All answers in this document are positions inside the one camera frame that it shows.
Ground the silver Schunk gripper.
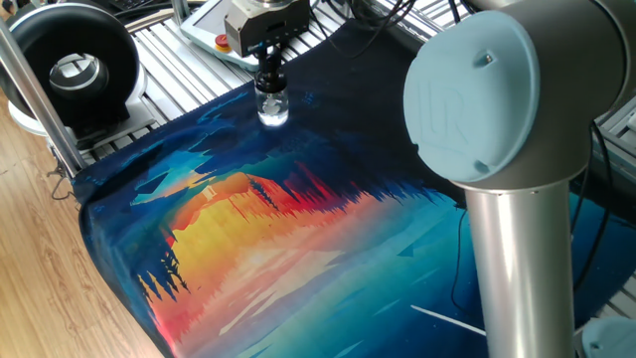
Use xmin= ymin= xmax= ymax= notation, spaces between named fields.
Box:
xmin=223 ymin=0 xmax=312 ymax=79

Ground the black knobbed jar lid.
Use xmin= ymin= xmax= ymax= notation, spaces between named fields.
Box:
xmin=253 ymin=54 xmax=288 ymax=94

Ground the clear glass jar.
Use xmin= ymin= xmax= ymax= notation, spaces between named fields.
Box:
xmin=254 ymin=85 xmax=290 ymax=127

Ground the white teach pendant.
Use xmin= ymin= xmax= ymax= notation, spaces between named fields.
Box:
xmin=179 ymin=0 xmax=259 ymax=73

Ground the colourful sunset print cloth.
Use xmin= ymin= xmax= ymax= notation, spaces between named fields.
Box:
xmin=72 ymin=19 xmax=636 ymax=358

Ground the black table cable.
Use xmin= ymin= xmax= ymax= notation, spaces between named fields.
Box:
xmin=310 ymin=0 xmax=478 ymax=60

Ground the aluminium rail with screws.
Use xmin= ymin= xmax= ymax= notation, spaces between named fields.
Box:
xmin=370 ymin=0 xmax=438 ymax=51

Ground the aluminium frame post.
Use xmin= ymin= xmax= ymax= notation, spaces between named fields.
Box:
xmin=0 ymin=18 xmax=89 ymax=179

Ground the thin white cable tie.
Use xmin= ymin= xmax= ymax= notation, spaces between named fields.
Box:
xmin=409 ymin=304 xmax=488 ymax=338

